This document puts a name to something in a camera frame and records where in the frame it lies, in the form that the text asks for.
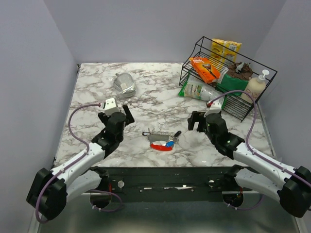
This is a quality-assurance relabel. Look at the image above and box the blue key tag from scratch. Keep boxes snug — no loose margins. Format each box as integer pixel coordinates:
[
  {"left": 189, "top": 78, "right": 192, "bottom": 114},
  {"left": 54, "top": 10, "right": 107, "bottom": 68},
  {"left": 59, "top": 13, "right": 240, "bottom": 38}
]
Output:
[{"left": 165, "top": 140, "right": 174, "bottom": 148}]

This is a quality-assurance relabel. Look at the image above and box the red carabiner keyring with chain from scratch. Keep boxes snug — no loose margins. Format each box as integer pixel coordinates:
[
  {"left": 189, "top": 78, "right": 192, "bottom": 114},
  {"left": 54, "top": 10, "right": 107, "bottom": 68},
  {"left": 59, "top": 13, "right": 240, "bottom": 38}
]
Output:
[{"left": 145, "top": 131, "right": 178, "bottom": 152}]

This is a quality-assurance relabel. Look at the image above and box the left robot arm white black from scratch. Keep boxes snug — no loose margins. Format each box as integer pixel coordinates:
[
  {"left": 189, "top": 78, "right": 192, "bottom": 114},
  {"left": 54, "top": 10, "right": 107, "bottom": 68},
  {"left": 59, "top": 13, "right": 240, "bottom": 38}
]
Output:
[{"left": 26, "top": 102, "right": 135, "bottom": 224}]

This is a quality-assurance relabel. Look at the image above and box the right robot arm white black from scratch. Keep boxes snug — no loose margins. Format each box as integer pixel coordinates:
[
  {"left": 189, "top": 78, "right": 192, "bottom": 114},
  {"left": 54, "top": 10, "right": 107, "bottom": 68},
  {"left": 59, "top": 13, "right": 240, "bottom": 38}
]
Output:
[{"left": 188, "top": 111, "right": 311, "bottom": 218}]

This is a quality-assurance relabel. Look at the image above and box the green white wipes pack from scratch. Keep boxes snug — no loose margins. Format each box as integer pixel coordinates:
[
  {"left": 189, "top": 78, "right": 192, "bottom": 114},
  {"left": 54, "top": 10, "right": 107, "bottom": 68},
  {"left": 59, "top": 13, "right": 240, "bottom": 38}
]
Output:
[{"left": 178, "top": 76, "right": 222, "bottom": 101}]

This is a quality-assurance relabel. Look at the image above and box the silver foil pouch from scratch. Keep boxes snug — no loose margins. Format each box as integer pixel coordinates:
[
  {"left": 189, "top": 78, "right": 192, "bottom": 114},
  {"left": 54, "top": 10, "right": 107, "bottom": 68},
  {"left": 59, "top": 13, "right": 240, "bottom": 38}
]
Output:
[{"left": 113, "top": 73, "right": 137, "bottom": 98}]

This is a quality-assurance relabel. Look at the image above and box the orange razor box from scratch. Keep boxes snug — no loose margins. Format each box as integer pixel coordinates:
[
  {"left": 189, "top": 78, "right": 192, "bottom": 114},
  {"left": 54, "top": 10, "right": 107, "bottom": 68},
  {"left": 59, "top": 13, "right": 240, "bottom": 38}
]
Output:
[{"left": 189, "top": 57, "right": 220, "bottom": 83}]

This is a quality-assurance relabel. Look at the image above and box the brown green chocolate bag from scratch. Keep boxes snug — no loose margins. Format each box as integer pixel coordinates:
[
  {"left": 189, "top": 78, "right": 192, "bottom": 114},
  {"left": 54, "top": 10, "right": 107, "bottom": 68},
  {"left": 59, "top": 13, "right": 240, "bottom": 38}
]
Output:
[{"left": 215, "top": 62, "right": 253, "bottom": 93}]

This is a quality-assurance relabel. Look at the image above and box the cream lotion pump bottle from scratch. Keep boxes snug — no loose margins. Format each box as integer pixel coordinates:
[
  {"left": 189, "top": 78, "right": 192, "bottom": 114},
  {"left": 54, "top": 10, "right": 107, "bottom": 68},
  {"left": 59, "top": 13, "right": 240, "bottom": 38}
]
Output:
[{"left": 244, "top": 69, "right": 270, "bottom": 100}]

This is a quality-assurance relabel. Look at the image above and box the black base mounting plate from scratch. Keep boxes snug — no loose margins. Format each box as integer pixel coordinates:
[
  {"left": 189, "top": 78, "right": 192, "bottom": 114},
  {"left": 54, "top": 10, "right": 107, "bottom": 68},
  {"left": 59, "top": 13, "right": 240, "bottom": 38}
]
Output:
[{"left": 67, "top": 165, "right": 253, "bottom": 207}]

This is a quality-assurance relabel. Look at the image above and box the yellow snack packet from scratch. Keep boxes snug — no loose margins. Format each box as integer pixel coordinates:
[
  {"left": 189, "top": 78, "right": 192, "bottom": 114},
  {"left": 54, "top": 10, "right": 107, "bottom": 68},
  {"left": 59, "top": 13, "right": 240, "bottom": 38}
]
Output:
[{"left": 211, "top": 38, "right": 242, "bottom": 69}]

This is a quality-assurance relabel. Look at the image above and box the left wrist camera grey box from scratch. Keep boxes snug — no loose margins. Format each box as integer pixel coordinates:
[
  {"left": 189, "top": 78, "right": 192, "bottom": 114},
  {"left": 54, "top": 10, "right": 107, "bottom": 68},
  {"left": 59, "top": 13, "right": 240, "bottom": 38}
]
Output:
[{"left": 101, "top": 98, "right": 120, "bottom": 117}]

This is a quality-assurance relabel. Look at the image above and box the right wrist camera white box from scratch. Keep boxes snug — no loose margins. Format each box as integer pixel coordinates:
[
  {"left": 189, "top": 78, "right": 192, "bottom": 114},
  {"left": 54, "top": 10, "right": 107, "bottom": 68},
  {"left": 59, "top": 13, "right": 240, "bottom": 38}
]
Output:
[{"left": 204, "top": 100, "right": 222, "bottom": 117}]

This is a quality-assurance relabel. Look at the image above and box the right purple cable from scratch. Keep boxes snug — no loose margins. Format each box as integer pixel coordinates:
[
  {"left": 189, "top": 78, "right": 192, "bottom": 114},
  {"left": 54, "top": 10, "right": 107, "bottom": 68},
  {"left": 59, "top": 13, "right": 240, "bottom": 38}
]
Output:
[{"left": 206, "top": 90, "right": 311, "bottom": 211}]

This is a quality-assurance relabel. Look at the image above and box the purple cable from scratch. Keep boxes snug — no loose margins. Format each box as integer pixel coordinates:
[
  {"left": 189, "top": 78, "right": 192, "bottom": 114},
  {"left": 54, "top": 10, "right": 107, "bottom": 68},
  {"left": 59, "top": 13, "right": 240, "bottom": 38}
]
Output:
[
  {"left": 206, "top": 90, "right": 311, "bottom": 211},
  {"left": 35, "top": 103, "right": 123, "bottom": 224}
]

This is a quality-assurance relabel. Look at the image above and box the black wire rack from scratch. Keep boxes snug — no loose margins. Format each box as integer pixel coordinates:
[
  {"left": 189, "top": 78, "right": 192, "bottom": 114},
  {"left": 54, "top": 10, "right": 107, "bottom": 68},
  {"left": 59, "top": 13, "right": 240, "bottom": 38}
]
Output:
[{"left": 179, "top": 36, "right": 277, "bottom": 121}]

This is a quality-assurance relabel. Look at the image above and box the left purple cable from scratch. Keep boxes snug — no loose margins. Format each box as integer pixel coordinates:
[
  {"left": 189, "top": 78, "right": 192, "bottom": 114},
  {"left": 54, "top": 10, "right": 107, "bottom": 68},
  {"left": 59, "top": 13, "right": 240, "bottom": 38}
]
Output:
[{"left": 35, "top": 103, "right": 123, "bottom": 224}]

